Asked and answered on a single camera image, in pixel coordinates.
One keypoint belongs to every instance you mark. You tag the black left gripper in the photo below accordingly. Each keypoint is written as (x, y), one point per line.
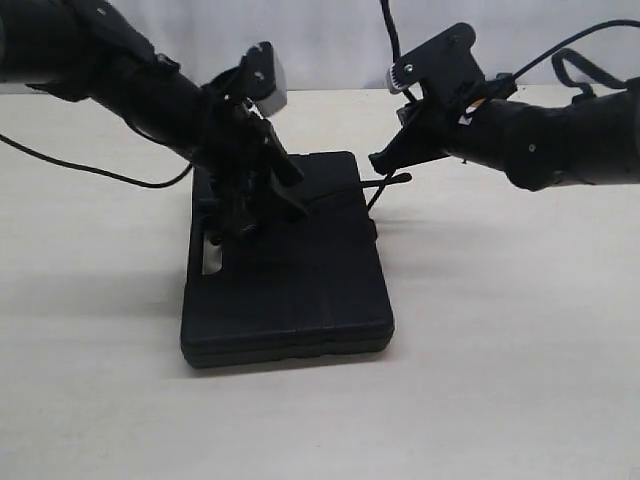
(248, 171)

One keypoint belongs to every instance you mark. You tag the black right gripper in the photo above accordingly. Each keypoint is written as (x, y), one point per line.
(428, 133)

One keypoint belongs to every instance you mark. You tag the black plastic carrying case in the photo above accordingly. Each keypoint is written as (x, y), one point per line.
(304, 290)

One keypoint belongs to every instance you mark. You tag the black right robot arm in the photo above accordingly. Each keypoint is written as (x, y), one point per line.
(589, 142)

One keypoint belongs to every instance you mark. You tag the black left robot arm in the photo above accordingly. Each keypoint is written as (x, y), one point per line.
(88, 50)

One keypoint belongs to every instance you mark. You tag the white curtain backdrop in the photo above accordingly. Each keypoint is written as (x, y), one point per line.
(326, 45)

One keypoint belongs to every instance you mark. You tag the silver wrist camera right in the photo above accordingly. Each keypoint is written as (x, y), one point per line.
(444, 67)

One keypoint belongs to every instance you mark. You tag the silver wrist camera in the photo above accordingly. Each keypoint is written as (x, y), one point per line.
(265, 79)
(444, 67)

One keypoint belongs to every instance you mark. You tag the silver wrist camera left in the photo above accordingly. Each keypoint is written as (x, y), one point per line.
(265, 79)

